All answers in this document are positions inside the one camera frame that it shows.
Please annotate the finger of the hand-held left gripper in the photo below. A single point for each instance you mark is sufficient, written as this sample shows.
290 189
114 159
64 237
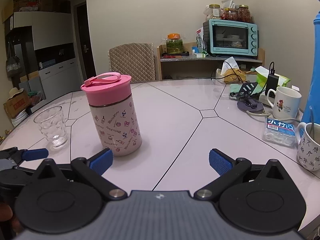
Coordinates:
35 154

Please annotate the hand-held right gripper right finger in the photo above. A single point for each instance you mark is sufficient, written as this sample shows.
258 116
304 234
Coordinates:
220 163

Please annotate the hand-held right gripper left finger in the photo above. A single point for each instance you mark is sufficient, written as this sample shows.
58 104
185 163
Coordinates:
101 163

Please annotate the clear glass cup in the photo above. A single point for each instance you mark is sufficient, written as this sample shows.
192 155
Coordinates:
52 127

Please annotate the pink cartoon print bottle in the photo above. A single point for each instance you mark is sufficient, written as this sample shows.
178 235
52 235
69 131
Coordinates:
117 130

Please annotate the pink bottle cap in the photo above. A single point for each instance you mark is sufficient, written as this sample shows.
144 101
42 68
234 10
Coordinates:
106 90

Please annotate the stack of white plates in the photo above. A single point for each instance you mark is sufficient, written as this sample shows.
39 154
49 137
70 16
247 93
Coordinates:
20 118

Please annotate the cardboard box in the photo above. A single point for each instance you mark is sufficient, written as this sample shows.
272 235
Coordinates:
17 106

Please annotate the straw hat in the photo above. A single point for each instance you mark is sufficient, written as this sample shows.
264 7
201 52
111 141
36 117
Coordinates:
15 93

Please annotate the clear plastic floss box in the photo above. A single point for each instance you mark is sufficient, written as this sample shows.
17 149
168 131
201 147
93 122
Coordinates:
278 132

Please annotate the black phone holder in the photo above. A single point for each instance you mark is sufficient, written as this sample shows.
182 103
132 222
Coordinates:
247 102

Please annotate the white power strip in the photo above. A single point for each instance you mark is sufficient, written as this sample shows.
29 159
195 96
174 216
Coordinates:
263 99

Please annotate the white cartoon mug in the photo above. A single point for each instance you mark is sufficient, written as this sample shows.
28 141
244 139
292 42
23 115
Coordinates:
285 105

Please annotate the yellow tissue box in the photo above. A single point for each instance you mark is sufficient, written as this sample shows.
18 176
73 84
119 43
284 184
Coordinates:
231 76

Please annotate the white mug with black figures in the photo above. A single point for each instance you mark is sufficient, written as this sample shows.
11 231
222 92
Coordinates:
308 152

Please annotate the hanging grey bag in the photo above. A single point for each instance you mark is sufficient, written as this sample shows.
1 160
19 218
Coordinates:
13 63

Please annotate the black power adapter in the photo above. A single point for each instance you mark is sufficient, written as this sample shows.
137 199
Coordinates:
271 83

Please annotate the metal spoon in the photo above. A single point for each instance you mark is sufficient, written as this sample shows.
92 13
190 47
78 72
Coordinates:
312 120

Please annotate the wooden shelf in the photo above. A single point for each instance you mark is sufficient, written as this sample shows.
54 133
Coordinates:
190 65

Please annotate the green tissue pack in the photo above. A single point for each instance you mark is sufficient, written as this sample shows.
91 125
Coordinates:
283 80

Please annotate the quilted beige chair back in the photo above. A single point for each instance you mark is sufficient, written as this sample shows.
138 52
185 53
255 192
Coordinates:
132 62

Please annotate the small white and green box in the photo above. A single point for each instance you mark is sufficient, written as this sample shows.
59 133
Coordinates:
202 55

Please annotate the small blue box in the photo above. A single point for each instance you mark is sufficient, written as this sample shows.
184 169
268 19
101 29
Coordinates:
194 50

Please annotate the black tray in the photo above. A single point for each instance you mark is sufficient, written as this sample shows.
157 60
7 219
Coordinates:
175 54

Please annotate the grey and black cabinet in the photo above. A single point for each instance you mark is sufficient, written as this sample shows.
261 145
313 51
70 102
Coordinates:
50 32

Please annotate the green and white packet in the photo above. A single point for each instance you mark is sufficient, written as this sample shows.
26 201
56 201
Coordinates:
199 40

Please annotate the teal toaster oven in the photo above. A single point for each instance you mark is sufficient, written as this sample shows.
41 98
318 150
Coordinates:
230 36

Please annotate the dark door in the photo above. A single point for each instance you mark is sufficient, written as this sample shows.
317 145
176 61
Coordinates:
86 37

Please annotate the pickle jar with orange lid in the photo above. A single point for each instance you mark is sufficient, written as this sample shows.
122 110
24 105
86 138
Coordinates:
174 43

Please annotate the blue thermos flask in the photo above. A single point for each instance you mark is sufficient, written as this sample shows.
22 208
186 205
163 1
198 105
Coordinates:
314 62

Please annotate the short jar with red contents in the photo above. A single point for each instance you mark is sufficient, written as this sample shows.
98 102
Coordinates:
231 15

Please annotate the boxes on cabinet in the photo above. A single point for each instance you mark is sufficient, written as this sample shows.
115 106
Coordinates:
35 3

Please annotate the glass jar with pale contents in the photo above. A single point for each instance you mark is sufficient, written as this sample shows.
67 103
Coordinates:
214 12

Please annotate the tall jar with red contents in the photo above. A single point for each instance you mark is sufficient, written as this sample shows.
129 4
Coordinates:
244 13

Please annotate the white plastic bag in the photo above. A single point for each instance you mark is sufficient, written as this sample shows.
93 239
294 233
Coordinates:
228 3

